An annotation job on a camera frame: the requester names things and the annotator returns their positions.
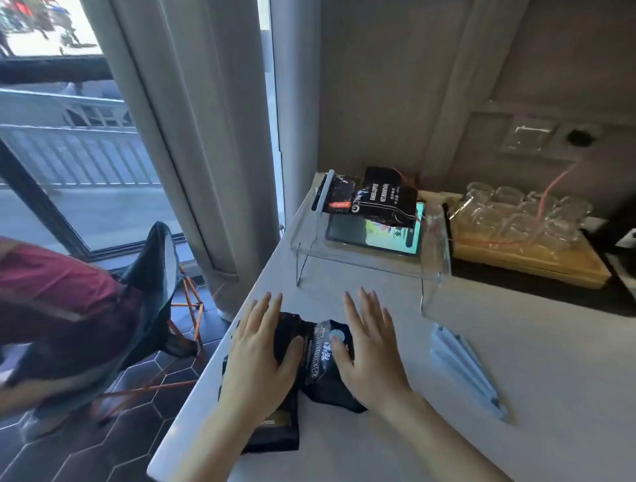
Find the grey wall socket panel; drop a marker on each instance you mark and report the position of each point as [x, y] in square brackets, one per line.
[551, 134]

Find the folding chair with orange legs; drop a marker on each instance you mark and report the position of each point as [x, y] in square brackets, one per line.
[164, 308]

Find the pink straw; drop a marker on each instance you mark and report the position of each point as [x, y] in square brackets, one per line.
[549, 196]

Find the black window frame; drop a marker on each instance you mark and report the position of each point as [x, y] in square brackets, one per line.
[35, 198]

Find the black packet with clear window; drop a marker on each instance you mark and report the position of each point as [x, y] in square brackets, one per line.
[318, 367]

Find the clear acrylic stand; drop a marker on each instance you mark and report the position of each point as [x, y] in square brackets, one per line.
[367, 258]

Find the stack of white paper sleeves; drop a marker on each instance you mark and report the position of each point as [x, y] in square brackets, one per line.
[464, 367]

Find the person's right middle finger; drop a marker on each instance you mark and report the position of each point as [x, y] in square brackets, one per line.
[366, 313]

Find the person's right little finger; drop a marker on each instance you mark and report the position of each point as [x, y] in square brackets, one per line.
[389, 330]

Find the person's left hand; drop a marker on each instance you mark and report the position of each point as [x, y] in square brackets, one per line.
[251, 367]

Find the black packet with gold label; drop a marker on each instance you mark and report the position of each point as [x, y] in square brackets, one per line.
[278, 429]

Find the person's right thumb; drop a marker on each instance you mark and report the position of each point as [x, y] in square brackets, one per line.
[340, 352]

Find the grey metal railing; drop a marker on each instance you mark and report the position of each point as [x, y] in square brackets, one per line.
[74, 144]

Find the black packet with red label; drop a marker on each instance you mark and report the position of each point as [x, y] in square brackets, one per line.
[338, 191]

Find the person's left middle finger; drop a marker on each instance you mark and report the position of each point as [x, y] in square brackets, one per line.
[262, 314]

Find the person's left forearm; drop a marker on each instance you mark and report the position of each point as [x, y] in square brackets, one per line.
[218, 447]

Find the person's left thumb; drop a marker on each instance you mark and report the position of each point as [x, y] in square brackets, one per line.
[293, 352]

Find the wooden tray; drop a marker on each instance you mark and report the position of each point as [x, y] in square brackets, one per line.
[536, 258]

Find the black packet with white print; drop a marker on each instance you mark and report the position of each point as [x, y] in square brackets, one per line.
[390, 198]

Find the group of clear glass cups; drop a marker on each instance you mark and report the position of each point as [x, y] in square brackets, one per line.
[521, 213]

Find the person's right forearm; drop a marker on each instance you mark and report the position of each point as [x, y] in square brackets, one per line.
[442, 442]

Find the person's left little finger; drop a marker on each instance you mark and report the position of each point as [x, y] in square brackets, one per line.
[237, 337]

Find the person's right hand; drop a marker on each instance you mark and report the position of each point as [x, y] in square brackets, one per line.
[375, 367]

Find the grey curtain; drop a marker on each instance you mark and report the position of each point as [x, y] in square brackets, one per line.
[198, 139]

